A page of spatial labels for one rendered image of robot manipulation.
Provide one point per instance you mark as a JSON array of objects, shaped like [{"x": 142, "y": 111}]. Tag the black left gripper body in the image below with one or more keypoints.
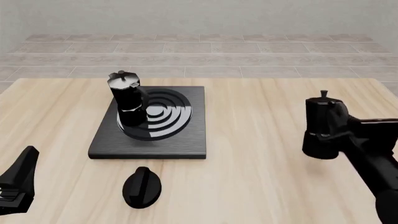
[{"x": 17, "y": 198}]

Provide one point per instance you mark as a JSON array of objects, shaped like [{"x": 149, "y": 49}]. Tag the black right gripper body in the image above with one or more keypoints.
[{"x": 373, "y": 130}]

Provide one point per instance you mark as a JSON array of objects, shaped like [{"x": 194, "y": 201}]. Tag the round black stove knob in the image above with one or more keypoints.
[{"x": 141, "y": 189}]

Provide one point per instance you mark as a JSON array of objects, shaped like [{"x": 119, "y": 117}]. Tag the black moka pot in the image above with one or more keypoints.
[
  {"x": 127, "y": 102},
  {"x": 315, "y": 116}
]

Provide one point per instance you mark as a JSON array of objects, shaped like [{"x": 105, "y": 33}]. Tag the black moka pot, faceted lid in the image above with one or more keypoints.
[{"x": 127, "y": 102}]

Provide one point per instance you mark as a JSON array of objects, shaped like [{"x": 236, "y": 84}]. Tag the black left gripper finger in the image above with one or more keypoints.
[{"x": 25, "y": 168}]

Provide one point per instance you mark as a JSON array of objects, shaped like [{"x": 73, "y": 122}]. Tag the flat black stove plate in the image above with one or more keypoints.
[{"x": 186, "y": 144}]

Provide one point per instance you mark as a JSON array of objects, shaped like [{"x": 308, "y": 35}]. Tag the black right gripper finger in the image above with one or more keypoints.
[{"x": 339, "y": 123}]

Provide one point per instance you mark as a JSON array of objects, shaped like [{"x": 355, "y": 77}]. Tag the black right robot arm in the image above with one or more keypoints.
[{"x": 377, "y": 177}]

